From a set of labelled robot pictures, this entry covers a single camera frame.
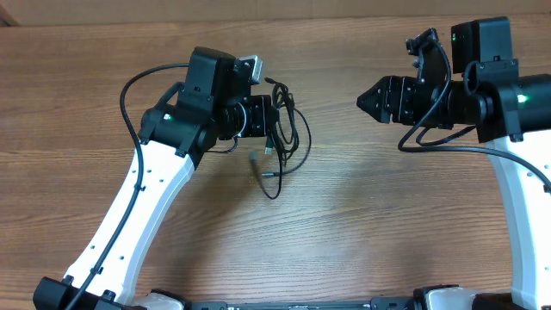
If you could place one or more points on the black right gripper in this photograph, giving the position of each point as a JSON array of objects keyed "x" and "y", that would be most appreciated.
[{"x": 397, "y": 102}]

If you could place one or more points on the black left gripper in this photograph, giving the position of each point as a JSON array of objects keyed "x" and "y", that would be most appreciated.
[{"x": 258, "y": 105}]

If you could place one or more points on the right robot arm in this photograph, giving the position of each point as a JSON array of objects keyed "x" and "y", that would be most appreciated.
[{"x": 477, "y": 87}]

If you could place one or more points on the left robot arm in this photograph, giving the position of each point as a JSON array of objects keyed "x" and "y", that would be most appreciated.
[{"x": 214, "y": 102}]

